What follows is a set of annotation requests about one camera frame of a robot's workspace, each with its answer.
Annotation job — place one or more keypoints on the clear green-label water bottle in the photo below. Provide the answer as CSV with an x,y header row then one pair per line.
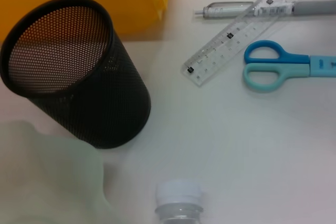
x,y
178,192

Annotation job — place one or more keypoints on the black mesh pen holder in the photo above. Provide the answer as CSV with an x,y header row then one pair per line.
x,y
105,108

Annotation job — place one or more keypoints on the clear plastic ruler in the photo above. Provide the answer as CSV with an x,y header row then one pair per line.
x,y
236,37

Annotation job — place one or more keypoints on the blue scissors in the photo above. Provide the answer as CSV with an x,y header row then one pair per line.
x,y
288,62

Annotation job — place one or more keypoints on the grey ballpoint pen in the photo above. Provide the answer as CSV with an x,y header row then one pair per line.
x,y
315,7

